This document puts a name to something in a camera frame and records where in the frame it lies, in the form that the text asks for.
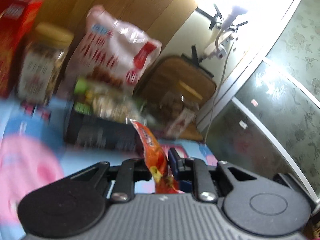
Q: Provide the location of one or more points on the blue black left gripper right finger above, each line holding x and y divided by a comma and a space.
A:
195, 171

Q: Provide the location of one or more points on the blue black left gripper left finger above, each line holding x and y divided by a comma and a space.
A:
129, 172

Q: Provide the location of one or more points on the red orange snack packet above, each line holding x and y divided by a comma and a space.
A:
156, 161

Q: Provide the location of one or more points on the black sheep print box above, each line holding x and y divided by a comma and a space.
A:
85, 129

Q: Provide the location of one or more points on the nut jar with red label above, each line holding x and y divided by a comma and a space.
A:
179, 107

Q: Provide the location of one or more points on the pink twisted dough snack bag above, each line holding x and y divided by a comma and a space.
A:
111, 51

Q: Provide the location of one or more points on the white power strip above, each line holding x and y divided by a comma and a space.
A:
219, 44

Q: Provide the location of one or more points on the nut jar with white label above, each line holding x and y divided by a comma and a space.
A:
43, 58

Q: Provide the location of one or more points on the wooden headboard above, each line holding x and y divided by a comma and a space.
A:
160, 19

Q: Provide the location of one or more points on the red gold gift bag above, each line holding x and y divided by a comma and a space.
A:
17, 18

